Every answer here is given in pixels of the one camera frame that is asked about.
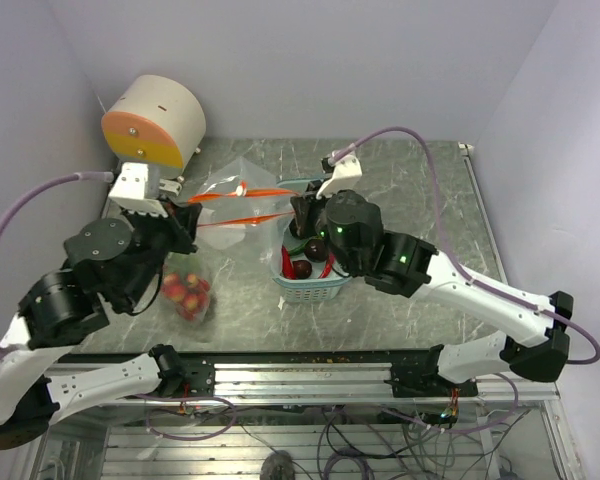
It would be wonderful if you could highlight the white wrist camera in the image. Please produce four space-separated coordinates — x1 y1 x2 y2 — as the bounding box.
316 144 362 199
108 162 167 218

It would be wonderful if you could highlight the clear zip bag orange zipper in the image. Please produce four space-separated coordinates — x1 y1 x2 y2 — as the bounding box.
160 253 212 323

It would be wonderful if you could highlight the small white metal bracket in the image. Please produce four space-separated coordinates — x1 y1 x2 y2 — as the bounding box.
159 176 184 196

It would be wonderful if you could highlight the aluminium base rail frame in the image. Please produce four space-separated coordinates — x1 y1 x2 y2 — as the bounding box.
31 352 579 479

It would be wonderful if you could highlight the red toy chili pepper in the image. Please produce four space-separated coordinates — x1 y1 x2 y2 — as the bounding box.
281 246 296 280
319 253 335 279

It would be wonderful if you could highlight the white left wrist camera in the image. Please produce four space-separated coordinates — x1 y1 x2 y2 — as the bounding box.
108 162 167 218

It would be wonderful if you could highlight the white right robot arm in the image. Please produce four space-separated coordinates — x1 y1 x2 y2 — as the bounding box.
291 190 574 396

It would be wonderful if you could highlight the cream round drawer cabinet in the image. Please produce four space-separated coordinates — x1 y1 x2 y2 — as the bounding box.
101 75 207 180

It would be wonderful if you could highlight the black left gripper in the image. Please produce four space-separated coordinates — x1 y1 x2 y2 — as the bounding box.
114 190 200 308

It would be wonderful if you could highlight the light blue plastic basket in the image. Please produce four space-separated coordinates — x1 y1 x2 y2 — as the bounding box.
270 177 351 304

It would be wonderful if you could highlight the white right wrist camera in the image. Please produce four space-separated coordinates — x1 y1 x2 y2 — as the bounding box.
316 144 362 199

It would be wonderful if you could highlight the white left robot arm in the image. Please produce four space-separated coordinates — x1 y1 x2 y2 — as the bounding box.
0 201 202 450

